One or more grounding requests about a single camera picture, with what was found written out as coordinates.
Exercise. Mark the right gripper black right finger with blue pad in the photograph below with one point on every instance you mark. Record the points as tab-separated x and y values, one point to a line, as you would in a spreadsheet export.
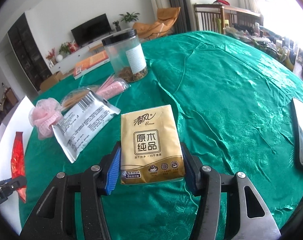
248	216

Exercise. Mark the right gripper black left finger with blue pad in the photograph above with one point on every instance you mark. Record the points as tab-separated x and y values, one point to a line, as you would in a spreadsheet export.
53	216

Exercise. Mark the red snack packet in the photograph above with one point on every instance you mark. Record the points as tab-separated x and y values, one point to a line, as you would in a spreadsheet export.
17	157

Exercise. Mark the pink mesh bath pouf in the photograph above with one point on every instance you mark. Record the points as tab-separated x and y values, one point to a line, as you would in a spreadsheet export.
45	114

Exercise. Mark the white printed pouch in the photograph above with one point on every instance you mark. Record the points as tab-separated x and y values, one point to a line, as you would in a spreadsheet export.
82	123

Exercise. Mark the yellow tissue pack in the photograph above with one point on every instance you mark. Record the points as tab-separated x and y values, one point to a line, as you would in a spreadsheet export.
150	147

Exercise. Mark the pink straws bundle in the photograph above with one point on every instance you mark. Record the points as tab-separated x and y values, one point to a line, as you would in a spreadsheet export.
112	87

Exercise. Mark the cotton swabs pack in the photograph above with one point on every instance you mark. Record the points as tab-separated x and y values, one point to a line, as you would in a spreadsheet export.
75	96

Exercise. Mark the white cardboard box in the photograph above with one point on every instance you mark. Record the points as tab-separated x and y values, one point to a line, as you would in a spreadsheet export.
18	121

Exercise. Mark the brown cardboard box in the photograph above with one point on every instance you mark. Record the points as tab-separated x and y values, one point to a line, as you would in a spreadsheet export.
51	81

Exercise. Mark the dark display cabinet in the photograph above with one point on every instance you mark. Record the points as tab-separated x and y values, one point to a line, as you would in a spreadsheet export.
27	52

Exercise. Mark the red flowers white vase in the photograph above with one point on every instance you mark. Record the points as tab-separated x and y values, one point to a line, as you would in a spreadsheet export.
52	58

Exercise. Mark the orange book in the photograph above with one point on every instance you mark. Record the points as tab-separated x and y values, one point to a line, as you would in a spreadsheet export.
91	63

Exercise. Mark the white tv cabinet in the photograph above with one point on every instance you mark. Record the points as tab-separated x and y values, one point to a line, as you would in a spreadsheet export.
71	60

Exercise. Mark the clear plastic jar black lid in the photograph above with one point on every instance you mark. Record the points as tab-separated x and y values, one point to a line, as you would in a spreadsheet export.
126	55

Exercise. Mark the black television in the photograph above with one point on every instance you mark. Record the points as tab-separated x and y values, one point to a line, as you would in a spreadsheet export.
90	30

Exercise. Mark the wooden slatted chair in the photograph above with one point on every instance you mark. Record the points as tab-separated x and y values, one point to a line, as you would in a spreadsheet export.
215	17

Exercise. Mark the green potted plant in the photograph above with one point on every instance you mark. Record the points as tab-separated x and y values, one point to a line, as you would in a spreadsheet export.
129	18

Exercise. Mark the orange lounge chair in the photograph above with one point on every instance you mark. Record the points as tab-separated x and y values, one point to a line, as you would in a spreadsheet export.
166	18

